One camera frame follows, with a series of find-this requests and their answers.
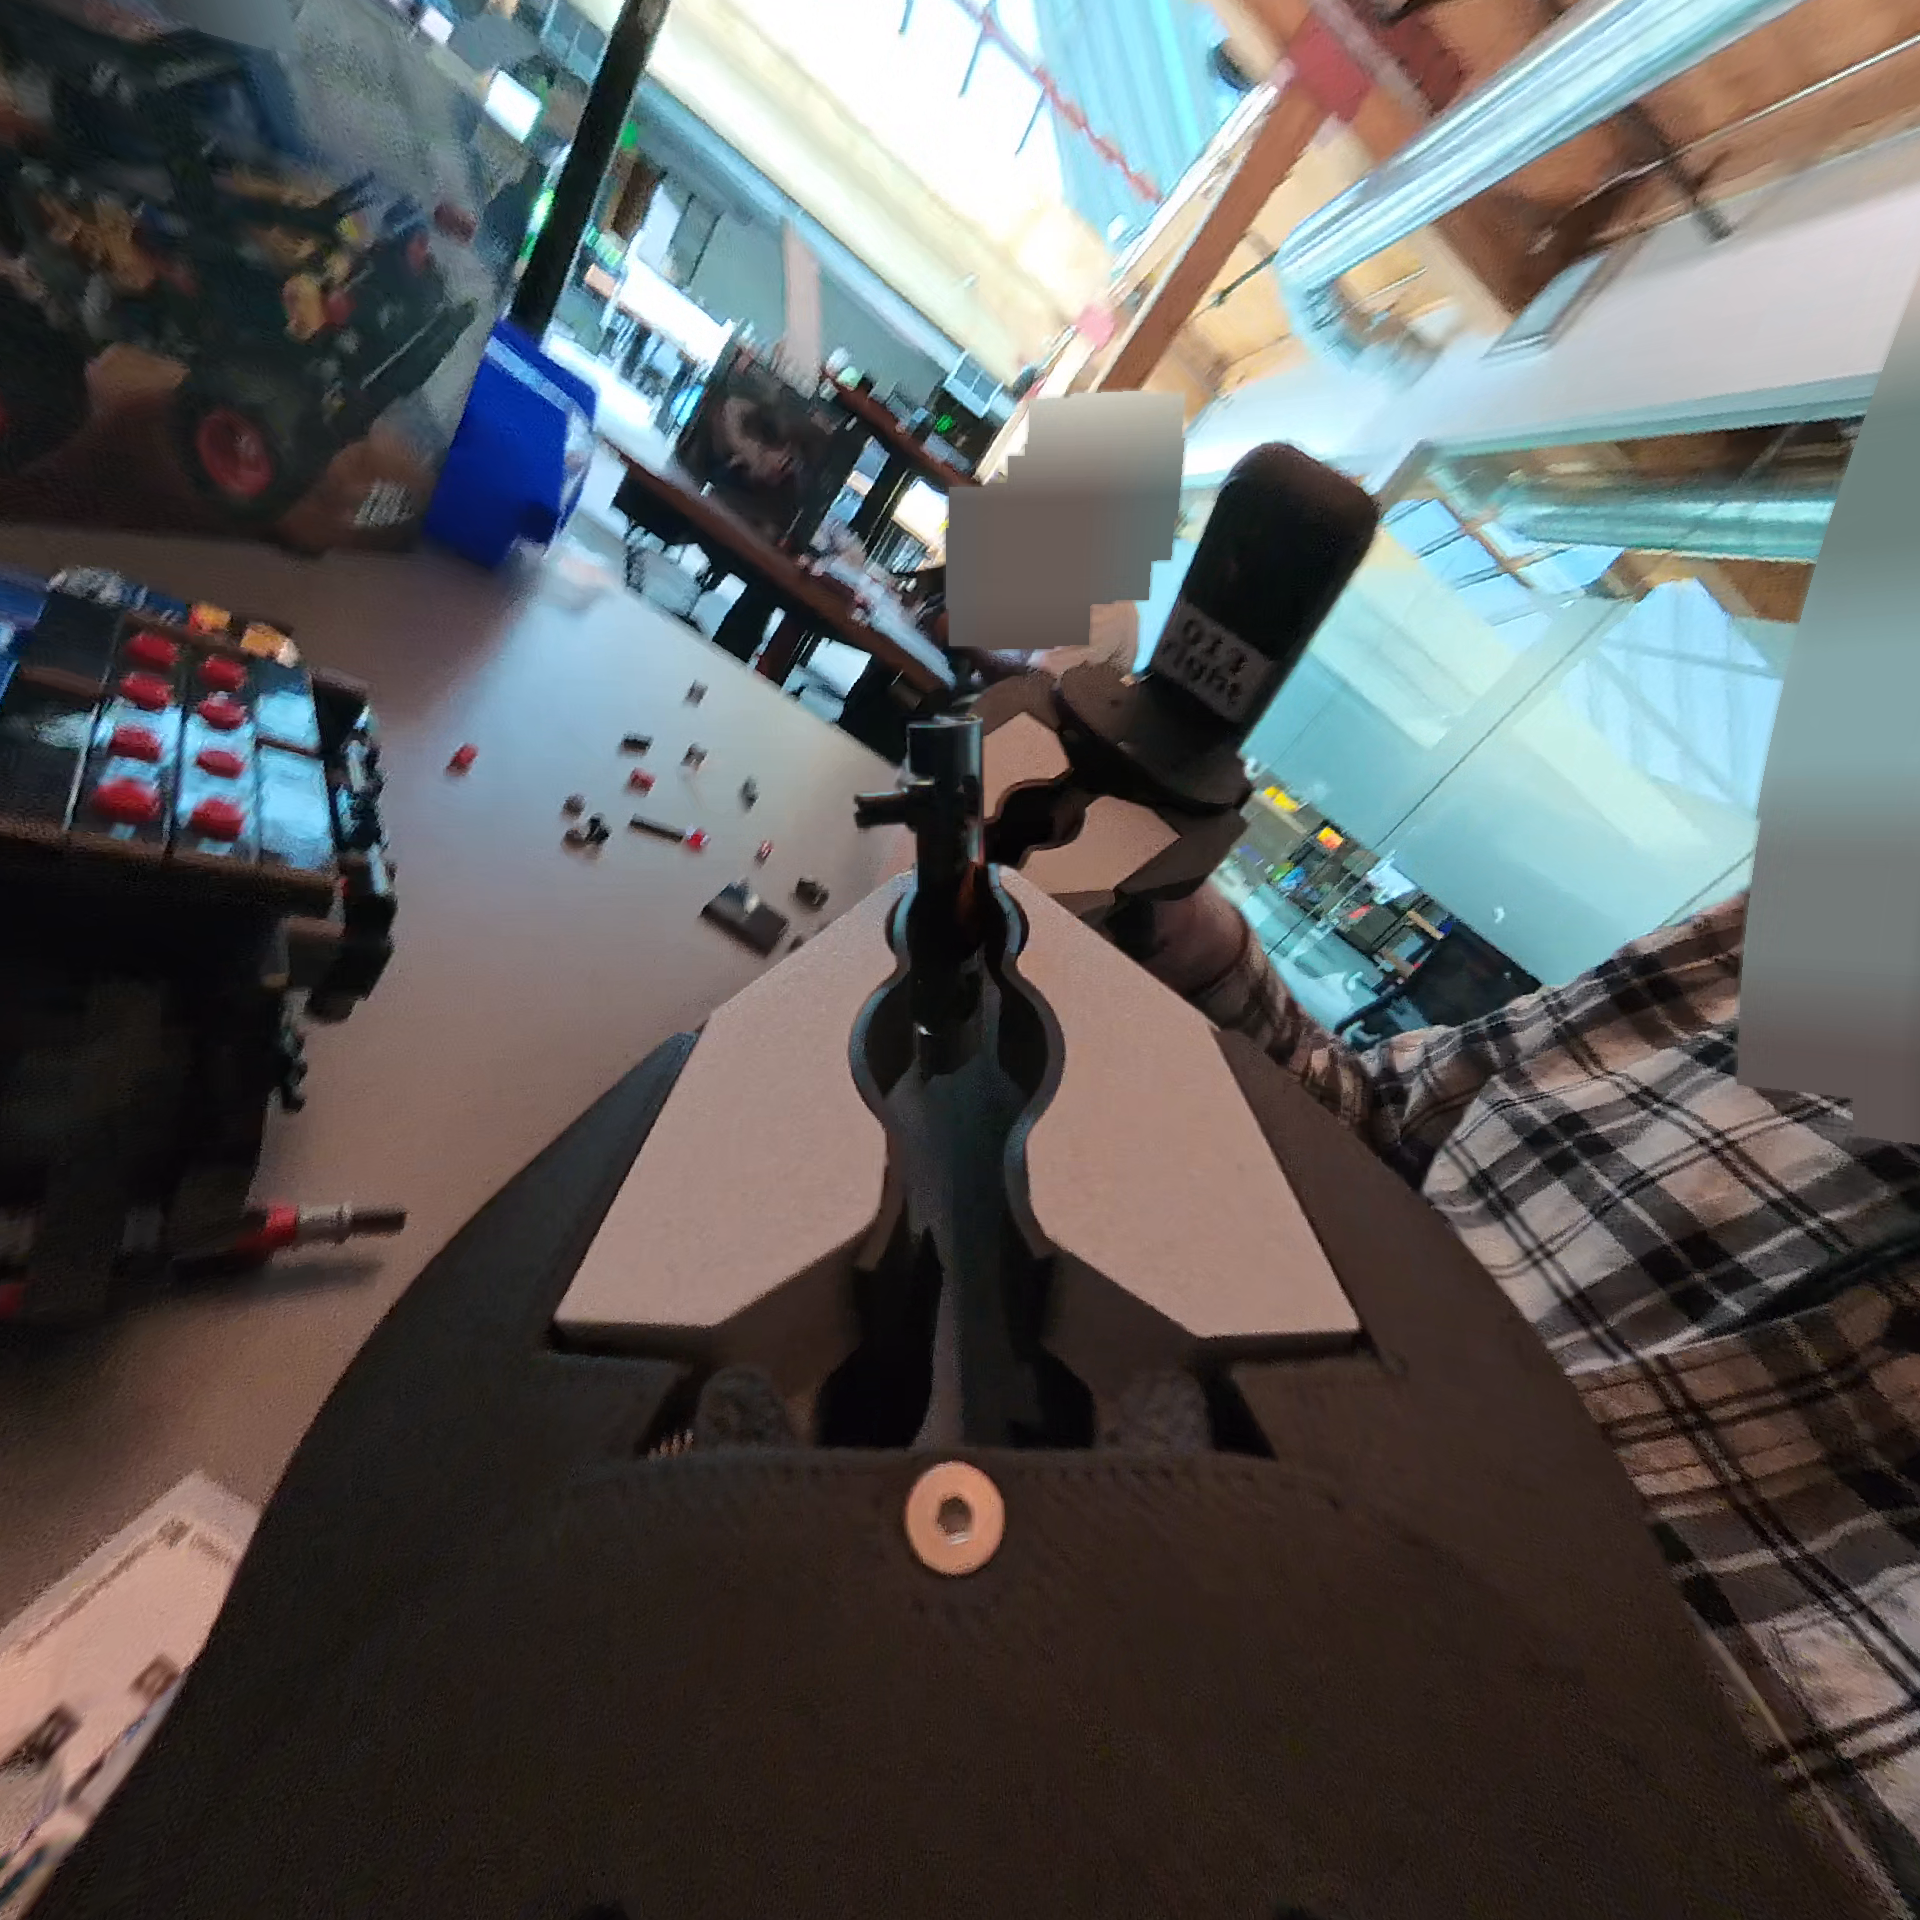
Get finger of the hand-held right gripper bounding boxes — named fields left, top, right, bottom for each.
left=967, top=655, right=1082, bottom=789

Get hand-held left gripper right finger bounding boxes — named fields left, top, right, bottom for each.
left=955, top=870, right=1359, bottom=1443

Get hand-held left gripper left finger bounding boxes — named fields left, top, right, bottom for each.
left=555, top=870, right=955, bottom=1443

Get red-tipped grey axle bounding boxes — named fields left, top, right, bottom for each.
left=180, top=1200, right=409, bottom=1262

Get blue black brick truck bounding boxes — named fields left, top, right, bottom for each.
left=0, top=572, right=408, bottom=1320

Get wooden background table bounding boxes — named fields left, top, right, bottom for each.
left=615, top=449, right=970, bottom=696

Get black picture box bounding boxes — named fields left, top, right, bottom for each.
left=677, top=335, right=876, bottom=543

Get scattered small brick pieces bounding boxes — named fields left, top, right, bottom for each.
left=447, top=676, right=841, bottom=902

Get blue storage bin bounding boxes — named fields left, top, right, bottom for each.
left=429, top=325, right=601, bottom=575

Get black pole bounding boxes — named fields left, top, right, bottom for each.
left=513, top=0, right=682, bottom=337

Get white sticker sheet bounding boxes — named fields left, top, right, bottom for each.
left=0, top=1472, right=260, bottom=1807

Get monster truck set box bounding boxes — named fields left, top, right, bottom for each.
left=0, top=0, right=560, bottom=559

